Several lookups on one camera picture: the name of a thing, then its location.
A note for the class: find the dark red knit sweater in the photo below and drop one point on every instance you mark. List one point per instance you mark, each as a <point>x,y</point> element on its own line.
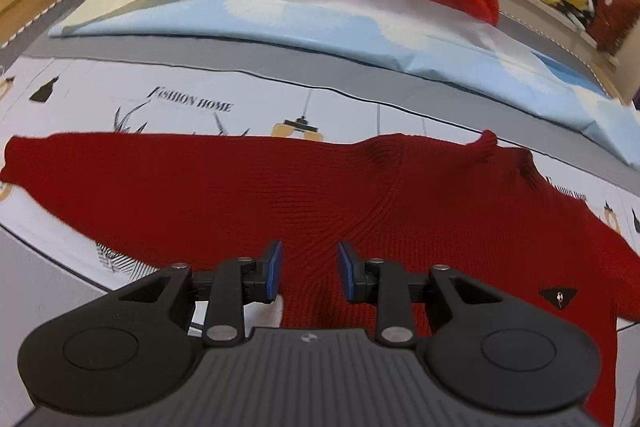
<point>250,197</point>

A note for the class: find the printed grey white bed sheet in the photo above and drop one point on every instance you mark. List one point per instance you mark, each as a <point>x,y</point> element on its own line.
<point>200,82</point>

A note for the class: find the light blue pillow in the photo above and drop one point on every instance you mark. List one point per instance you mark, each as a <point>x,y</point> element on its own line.
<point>250,17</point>

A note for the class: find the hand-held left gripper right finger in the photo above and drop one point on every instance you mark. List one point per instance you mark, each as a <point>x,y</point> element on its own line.
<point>346,272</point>

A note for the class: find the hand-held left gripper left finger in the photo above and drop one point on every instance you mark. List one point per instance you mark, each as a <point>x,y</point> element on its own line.
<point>273,272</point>

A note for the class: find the dark red bag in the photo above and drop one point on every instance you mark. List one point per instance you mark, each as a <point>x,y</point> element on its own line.
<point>615,12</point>

